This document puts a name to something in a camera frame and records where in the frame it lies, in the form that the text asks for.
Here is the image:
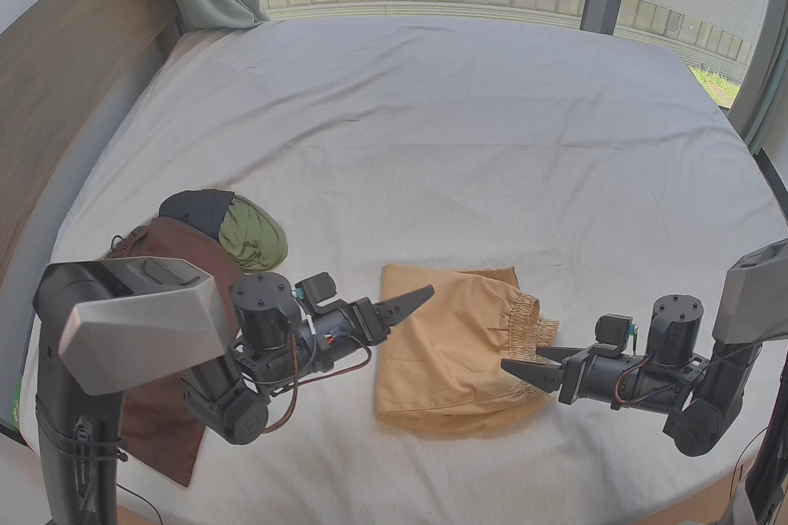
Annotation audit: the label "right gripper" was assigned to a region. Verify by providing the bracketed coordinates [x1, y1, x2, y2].
[500, 346, 623, 406]

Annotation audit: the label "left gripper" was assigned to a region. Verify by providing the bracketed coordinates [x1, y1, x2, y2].
[311, 298, 395, 354]

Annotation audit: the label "tan shorts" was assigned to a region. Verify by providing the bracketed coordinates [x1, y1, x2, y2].
[374, 262, 561, 436]

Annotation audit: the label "bed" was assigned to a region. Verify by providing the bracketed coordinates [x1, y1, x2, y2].
[0, 0, 788, 525]

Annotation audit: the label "green garment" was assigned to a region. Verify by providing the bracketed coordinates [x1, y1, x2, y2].
[218, 194, 290, 274]

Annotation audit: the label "brown garment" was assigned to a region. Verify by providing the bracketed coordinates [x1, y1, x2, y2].
[101, 218, 247, 488]

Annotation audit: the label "black garment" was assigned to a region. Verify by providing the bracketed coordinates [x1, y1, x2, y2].
[159, 189, 238, 240]

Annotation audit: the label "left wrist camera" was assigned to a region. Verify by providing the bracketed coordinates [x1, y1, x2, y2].
[294, 273, 339, 311]

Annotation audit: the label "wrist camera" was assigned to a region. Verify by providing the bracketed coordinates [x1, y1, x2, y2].
[594, 313, 635, 357]
[294, 273, 339, 311]

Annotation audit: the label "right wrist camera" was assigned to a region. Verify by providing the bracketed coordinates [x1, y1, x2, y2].
[594, 313, 635, 357]

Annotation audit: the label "black cable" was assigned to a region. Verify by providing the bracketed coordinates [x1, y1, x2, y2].
[116, 482, 164, 525]
[733, 424, 770, 486]

